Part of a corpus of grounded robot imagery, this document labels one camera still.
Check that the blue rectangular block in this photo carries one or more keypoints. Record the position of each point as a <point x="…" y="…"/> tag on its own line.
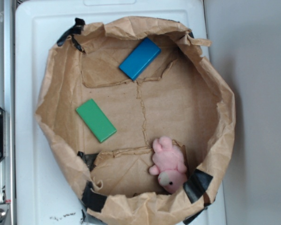
<point x="139" y="59"/>

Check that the green rectangular block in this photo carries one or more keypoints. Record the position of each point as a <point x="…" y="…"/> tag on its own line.
<point x="96" y="120"/>

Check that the brown paper bag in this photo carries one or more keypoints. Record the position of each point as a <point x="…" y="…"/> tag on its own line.
<point x="179" y="95"/>

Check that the pink plush toy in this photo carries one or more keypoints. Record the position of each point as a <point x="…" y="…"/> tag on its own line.
<point x="169" y="164"/>

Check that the aluminium frame rail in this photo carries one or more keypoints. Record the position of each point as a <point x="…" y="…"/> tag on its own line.
<point x="7" y="102"/>

